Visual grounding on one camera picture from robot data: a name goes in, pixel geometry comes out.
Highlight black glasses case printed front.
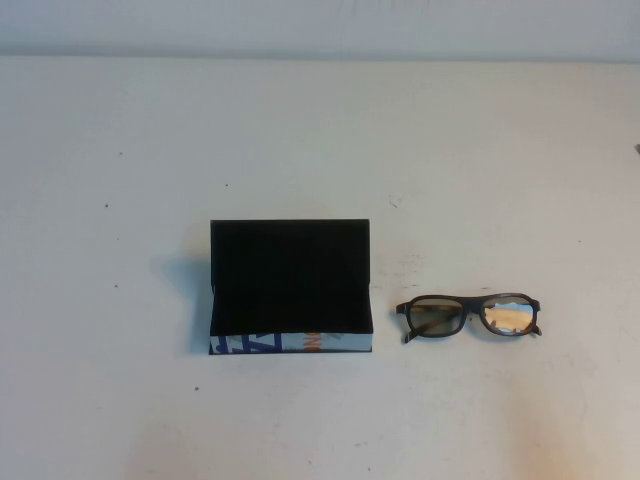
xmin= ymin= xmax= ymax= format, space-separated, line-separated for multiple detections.
xmin=207 ymin=218 xmax=375 ymax=357

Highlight dark brown framed glasses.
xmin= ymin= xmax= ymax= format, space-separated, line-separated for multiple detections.
xmin=394 ymin=293 xmax=544 ymax=345

